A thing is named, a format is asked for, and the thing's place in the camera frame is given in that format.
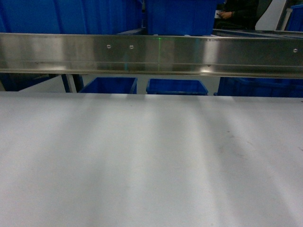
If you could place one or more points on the blue bin lower right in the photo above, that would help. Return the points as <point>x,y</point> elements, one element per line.
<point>260,87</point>

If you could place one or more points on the large blue bin right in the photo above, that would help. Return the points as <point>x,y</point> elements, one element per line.
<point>181,17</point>

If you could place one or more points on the large blue bin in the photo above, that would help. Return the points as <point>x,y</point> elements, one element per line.
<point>181,17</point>
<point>89,17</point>

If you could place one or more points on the seated person in black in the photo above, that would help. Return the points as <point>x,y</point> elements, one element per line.
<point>237,14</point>

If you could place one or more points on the large blue bin left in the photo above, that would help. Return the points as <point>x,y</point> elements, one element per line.
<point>89,17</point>

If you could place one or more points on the blue bin under rail centre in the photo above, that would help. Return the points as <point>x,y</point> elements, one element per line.
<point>176,87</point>

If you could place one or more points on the blue bin under rail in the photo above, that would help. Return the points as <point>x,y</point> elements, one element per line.
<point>176,87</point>
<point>109,85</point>

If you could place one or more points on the blue bin under rail left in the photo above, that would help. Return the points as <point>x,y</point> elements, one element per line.
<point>109,85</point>

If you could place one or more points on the stainless steel shelf rail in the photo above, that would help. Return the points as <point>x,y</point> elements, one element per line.
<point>257,57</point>

